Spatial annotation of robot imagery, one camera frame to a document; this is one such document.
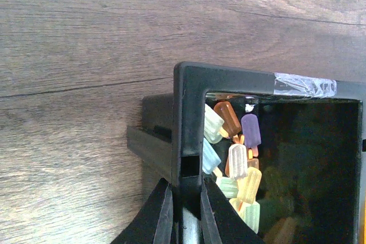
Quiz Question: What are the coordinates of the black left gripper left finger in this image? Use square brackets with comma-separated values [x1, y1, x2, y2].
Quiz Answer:
[112, 178, 173, 244]

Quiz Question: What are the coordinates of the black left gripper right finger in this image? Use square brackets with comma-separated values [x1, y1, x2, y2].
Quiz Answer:
[201, 178, 264, 243]

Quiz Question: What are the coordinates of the black bin with popsicle candies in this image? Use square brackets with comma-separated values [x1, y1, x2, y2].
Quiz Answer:
[127, 62, 365, 243]

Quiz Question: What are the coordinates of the yellow bin with star candies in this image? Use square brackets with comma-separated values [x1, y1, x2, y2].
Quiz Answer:
[359, 202, 366, 244]

